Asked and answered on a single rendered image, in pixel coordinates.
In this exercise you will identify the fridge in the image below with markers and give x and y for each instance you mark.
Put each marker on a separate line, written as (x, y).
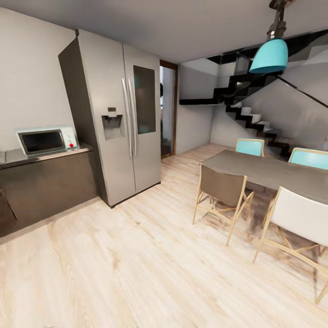
(114, 95)

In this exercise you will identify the room light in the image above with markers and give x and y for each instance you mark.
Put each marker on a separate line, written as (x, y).
(273, 55)

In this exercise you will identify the breakfast table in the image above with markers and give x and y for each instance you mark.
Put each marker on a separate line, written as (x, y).
(309, 182)

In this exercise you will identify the fixed window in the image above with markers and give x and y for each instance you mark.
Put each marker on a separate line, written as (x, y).
(168, 102)

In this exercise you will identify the stairs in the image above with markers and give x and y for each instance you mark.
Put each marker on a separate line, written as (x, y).
(264, 104)

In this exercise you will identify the microwave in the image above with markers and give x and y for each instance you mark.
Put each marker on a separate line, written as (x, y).
(44, 139)

